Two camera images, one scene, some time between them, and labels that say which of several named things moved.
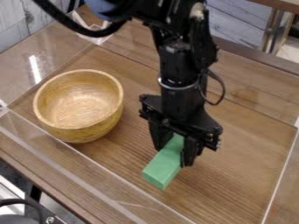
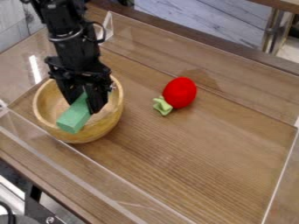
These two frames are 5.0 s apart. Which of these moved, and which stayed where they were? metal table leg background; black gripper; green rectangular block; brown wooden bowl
Moved: black gripper; green rectangular block
Stayed: metal table leg background; brown wooden bowl
